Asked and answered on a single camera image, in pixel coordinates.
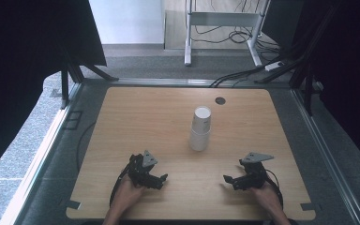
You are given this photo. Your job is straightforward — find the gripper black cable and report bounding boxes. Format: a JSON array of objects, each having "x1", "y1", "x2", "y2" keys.
[
  {"x1": 263, "y1": 168, "x2": 285, "y2": 209},
  {"x1": 109, "y1": 160, "x2": 133, "y2": 208}
]

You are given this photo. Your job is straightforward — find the black metal stand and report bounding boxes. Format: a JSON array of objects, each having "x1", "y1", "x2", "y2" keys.
[
  {"x1": 59, "y1": 43, "x2": 120, "y2": 111},
  {"x1": 254, "y1": 6, "x2": 340, "y2": 117}
]

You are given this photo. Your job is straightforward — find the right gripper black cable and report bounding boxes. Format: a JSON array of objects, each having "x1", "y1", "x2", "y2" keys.
[{"x1": 263, "y1": 168, "x2": 285, "y2": 209}]

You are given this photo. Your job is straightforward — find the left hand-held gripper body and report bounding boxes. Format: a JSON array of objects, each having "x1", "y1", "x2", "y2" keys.
[{"x1": 127, "y1": 149, "x2": 159, "y2": 190}]

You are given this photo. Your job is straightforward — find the thin black floor cable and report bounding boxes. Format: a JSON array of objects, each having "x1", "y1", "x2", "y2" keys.
[{"x1": 75, "y1": 121, "x2": 98, "y2": 173}]

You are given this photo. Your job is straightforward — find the white metal desk frame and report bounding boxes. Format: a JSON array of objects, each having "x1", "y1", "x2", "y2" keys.
[{"x1": 183, "y1": 0, "x2": 272, "y2": 68}]

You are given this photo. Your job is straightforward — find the dark floor socket cover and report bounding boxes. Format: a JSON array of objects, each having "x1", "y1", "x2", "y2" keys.
[{"x1": 63, "y1": 110, "x2": 84, "y2": 131}]

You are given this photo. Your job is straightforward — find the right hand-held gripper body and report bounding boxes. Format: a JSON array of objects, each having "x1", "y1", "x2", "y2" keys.
[{"x1": 238, "y1": 151, "x2": 276, "y2": 190}]

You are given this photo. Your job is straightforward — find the person's left hand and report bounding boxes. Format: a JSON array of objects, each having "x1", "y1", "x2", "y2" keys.
[{"x1": 110, "y1": 173, "x2": 147, "y2": 214}]

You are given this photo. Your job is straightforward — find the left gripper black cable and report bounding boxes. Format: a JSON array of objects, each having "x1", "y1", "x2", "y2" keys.
[{"x1": 109, "y1": 160, "x2": 133, "y2": 208}]

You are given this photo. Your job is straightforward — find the black floor cables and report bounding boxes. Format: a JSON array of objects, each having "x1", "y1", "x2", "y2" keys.
[{"x1": 190, "y1": 0, "x2": 294, "y2": 88}]

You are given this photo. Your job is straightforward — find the person's right hand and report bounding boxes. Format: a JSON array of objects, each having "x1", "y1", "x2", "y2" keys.
[{"x1": 250, "y1": 182, "x2": 285, "y2": 217}]

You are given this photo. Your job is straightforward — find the white power strip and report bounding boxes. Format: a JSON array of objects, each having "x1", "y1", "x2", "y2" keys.
[{"x1": 263, "y1": 60, "x2": 285, "y2": 72}]

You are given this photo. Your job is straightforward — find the black curtain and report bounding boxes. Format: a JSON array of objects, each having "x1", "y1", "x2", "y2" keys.
[
  {"x1": 262, "y1": 0, "x2": 360, "y2": 176},
  {"x1": 0, "y1": 0, "x2": 108, "y2": 184}
]

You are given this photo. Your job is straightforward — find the aluminium frame rail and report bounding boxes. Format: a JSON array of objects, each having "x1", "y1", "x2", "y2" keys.
[
  {"x1": 0, "y1": 82, "x2": 83, "y2": 225},
  {"x1": 291, "y1": 88, "x2": 360, "y2": 225},
  {"x1": 82, "y1": 78, "x2": 294, "y2": 89}
]

